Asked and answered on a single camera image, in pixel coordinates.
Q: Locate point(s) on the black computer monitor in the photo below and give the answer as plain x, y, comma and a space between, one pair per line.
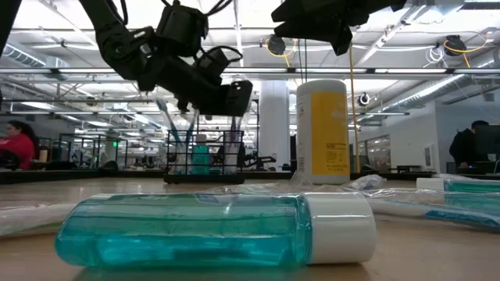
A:
488, 140

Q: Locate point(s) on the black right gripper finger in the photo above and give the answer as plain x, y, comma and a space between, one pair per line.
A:
312, 11
332, 35

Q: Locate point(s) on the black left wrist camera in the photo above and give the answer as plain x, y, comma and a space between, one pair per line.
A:
181, 29

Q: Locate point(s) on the black metal rack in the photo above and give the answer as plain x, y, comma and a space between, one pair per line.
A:
93, 136

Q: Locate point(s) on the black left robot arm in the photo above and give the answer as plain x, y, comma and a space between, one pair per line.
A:
117, 47

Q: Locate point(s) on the person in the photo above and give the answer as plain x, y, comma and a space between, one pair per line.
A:
466, 146
17, 144

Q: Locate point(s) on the white yellow wipes canister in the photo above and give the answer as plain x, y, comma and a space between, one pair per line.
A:
324, 132

